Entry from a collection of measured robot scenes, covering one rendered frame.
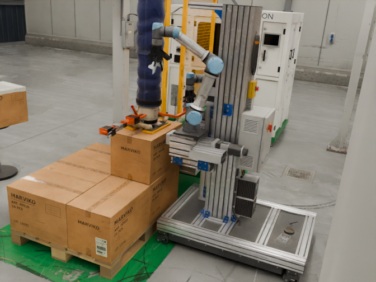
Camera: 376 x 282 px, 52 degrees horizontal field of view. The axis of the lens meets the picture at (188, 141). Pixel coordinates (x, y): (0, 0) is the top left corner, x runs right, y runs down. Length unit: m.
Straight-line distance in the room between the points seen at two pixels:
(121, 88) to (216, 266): 2.53
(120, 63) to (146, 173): 1.90
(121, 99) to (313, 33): 8.23
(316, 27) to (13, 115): 9.37
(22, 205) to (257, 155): 1.93
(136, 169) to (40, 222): 0.87
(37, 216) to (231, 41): 2.05
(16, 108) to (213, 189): 2.42
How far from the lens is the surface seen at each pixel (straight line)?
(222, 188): 3.38
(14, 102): 4.64
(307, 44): 12.21
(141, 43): 3.25
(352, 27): 12.10
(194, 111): 2.91
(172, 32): 2.82
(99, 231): 2.99
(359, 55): 6.13
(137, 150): 3.25
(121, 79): 4.82
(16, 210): 3.49
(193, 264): 3.33
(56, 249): 3.38
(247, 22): 3.01
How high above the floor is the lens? 2.04
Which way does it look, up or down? 20 degrees down
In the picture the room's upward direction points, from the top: 4 degrees clockwise
